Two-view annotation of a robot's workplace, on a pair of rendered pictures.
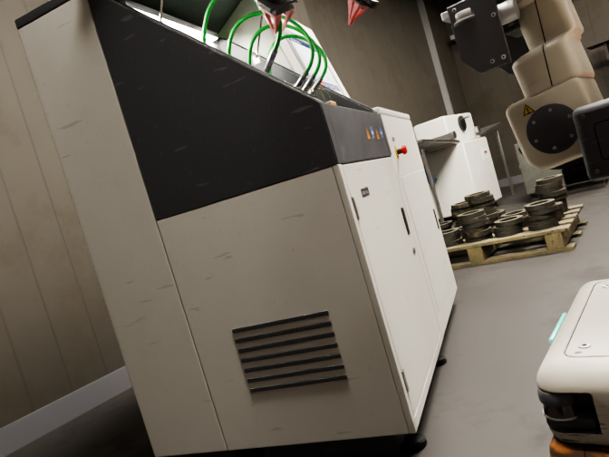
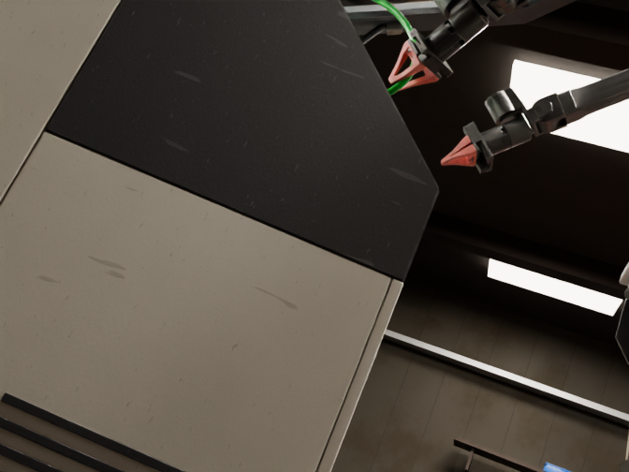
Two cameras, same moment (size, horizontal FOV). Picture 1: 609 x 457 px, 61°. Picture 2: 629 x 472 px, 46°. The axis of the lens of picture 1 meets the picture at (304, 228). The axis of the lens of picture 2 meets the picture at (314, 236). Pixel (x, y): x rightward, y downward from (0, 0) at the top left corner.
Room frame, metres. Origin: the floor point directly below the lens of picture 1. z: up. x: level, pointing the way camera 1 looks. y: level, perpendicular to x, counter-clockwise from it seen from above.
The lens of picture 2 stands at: (0.38, 0.36, 0.46)
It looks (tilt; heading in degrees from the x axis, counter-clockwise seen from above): 18 degrees up; 340
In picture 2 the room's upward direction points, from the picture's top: 24 degrees clockwise
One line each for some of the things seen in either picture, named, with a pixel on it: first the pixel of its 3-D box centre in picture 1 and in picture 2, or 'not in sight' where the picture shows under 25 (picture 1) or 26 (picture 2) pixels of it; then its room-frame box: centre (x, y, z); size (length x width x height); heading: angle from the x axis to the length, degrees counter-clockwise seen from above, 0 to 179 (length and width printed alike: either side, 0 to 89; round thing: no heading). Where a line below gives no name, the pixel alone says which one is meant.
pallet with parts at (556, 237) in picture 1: (485, 221); not in sight; (3.61, -1.23, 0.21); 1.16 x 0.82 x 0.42; 53
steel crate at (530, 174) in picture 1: (565, 160); not in sight; (5.49, -2.85, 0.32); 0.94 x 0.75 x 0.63; 146
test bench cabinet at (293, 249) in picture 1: (322, 296); (134, 466); (1.73, 0.01, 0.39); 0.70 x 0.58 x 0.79; 158
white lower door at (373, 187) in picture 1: (399, 265); not in sight; (1.62, -0.25, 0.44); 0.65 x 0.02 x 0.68; 158
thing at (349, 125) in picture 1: (357, 136); not in sight; (1.63, -0.24, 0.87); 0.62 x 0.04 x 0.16; 158
